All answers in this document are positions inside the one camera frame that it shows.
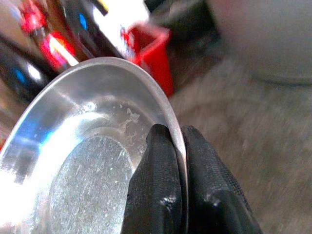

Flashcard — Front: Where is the small red-capped sauce bottle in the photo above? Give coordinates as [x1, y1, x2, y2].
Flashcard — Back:
[21, 0, 81, 72]

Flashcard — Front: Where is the red plastic bottle basket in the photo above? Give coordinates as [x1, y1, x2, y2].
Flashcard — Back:
[126, 23, 175, 98]

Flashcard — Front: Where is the aluminium pot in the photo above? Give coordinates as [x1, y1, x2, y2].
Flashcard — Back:
[211, 0, 312, 86]

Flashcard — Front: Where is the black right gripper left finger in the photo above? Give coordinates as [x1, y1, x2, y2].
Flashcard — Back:
[122, 123, 189, 234]

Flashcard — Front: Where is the shallow steel plate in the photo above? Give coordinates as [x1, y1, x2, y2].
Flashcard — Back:
[0, 56, 190, 234]

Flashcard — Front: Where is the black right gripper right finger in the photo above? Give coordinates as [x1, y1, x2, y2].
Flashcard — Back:
[181, 125, 264, 234]

